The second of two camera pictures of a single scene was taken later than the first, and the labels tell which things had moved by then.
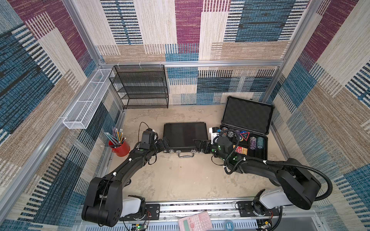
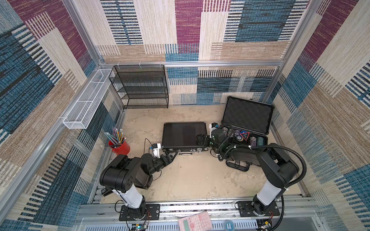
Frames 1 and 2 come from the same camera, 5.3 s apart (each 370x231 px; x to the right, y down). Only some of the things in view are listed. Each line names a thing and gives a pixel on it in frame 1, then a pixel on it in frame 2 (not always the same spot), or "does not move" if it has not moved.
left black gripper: (163, 147) → (166, 157)
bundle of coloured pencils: (115, 140) does not move
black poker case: (251, 121) does not move
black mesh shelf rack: (141, 86) does not move
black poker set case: (181, 135) does not move
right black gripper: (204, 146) → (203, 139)
